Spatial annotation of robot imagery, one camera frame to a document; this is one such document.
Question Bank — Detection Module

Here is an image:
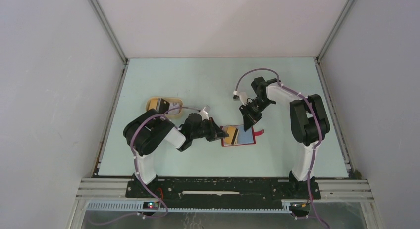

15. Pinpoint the aluminium frame rail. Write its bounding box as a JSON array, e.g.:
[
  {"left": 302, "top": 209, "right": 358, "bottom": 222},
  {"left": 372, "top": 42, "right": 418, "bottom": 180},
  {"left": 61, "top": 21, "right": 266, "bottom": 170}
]
[{"left": 76, "top": 178, "right": 374, "bottom": 202}]

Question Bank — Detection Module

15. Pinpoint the left controller board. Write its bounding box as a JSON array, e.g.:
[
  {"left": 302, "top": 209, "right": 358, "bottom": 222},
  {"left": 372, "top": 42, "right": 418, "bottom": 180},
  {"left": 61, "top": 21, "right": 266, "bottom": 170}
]
[{"left": 142, "top": 202, "right": 160, "bottom": 210}]

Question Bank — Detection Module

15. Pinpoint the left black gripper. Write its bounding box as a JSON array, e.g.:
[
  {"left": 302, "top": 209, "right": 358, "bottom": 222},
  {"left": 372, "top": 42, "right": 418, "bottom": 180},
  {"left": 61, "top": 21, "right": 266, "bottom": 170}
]
[{"left": 191, "top": 117, "right": 229, "bottom": 142}]

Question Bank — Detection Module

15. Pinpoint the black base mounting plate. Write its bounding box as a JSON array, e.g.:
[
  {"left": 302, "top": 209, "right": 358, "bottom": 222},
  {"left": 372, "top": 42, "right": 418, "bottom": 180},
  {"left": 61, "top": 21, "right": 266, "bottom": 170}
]
[{"left": 125, "top": 176, "right": 321, "bottom": 210}]

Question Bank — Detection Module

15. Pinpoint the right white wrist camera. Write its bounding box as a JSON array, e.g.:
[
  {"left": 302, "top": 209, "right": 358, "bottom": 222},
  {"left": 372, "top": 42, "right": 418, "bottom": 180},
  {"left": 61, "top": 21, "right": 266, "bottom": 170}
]
[{"left": 233, "top": 90, "right": 248, "bottom": 105}]

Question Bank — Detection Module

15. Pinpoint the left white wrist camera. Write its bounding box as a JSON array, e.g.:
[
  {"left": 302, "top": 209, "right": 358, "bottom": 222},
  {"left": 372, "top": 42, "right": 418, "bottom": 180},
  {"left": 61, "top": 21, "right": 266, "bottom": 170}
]
[{"left": 198, "top": 105, "right": 211, "bottom": 120}]

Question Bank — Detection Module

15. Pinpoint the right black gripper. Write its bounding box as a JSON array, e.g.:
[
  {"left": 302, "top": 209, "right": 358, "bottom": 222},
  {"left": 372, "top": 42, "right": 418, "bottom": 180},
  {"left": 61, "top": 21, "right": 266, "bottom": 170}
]
[{"left": 239, "top": 98, "right": 273, "bottom": 131}]

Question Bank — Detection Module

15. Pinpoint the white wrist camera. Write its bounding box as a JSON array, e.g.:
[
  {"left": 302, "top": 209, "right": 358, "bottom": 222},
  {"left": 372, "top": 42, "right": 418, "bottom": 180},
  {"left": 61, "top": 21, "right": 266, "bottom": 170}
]
[
  {"left": 198, "top": 105, "right": 211, "bottom": 120},
  {"left": 233, "top": 90, "right": 248, "bottom": 105}
]

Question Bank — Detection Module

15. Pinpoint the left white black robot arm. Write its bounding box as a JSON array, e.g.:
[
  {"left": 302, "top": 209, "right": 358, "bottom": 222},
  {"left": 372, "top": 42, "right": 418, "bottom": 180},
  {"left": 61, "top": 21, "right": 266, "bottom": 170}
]
[{"left": 123, "top": 109, "right": 229, "bottom": 198}]

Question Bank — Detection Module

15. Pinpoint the beige oval tray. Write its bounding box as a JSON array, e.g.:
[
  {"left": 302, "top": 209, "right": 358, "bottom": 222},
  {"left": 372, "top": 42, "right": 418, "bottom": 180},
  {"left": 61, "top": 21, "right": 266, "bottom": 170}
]
[{"left": 145, "top": 97, "right": 183, "bottom": 119}]

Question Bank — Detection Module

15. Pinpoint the white cable duct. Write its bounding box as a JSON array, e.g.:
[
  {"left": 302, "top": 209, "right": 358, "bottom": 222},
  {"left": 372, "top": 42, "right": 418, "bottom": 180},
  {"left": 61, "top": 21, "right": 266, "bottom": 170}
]
[{"left": 86, "top": 200, "right": 291, "bottom": 213}]

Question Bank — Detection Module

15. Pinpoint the right controller board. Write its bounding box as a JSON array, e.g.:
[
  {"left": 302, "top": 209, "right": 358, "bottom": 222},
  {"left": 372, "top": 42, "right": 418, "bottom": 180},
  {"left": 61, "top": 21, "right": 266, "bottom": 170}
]
[{"left": 290, "top": 203, "right": 311, "bottom": 211}]

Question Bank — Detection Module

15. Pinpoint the controller board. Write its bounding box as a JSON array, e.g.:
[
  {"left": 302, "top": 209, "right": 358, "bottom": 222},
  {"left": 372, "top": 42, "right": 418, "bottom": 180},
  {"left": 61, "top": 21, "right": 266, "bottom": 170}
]
[
  {"left": 142, "top": 202, "right": 160, "bottom": 210},
  {"left": 290, "top": 203, "right": 311, "bottom": 211}
]

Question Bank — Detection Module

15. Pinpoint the red leather card holder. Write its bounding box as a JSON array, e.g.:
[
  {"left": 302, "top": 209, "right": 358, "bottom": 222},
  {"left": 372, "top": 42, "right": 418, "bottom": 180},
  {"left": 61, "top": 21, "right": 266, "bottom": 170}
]
[{"left": 221, "top": 125, "right": 265, "bottom": 147}]

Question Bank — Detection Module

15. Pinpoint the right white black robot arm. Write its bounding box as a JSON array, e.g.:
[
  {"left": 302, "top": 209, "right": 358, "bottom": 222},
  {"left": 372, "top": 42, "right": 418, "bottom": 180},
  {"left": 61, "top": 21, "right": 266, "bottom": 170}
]
[{"left": 233, "top": 77, "right": 330, "bottom": 198}]

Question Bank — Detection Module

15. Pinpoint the white grey credit card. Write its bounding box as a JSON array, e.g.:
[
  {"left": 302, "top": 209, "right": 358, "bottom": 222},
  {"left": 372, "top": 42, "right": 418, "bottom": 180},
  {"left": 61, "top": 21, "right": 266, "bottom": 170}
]
[{"left": 167, "top": 102, "right": 183, "bottom": 116}]

